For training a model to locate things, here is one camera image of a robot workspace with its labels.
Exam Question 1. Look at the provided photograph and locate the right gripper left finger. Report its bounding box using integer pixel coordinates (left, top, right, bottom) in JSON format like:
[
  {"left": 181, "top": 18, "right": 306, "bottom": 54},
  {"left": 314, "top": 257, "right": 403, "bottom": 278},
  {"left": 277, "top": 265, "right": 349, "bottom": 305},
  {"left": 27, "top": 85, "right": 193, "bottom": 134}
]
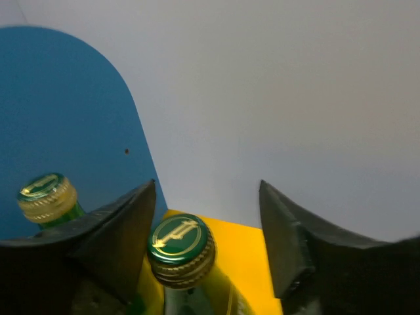
[{"left": 1, "top": 181, "right": 156, "bottom": 314}]

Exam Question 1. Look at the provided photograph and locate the blue and yellow shelf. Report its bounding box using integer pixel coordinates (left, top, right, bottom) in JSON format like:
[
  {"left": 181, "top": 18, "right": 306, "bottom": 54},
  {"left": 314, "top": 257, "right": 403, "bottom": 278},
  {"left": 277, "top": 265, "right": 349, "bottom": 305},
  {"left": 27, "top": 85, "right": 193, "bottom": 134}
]
[{"left": 0, "top": 25, "right": 284, "bottom": 315}]

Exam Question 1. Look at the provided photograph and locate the green Perrier bottle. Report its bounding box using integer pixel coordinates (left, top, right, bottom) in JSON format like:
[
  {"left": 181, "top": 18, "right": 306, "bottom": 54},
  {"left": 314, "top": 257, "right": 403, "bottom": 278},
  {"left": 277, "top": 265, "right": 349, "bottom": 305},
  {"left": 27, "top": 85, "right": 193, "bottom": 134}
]
[
  {"left": 16, "top": 173, "right": 86, "bottom": 230},
  {"left": 131, "top": 213, "right": 257, "bottom": 315}
]

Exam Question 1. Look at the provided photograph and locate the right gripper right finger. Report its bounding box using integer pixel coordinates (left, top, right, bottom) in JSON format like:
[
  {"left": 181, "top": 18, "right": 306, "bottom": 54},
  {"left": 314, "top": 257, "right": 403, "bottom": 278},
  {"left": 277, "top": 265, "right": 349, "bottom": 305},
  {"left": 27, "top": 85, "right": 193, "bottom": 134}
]
[{"left": 259, "top": 180, "right": 419, "bottom": 314}]

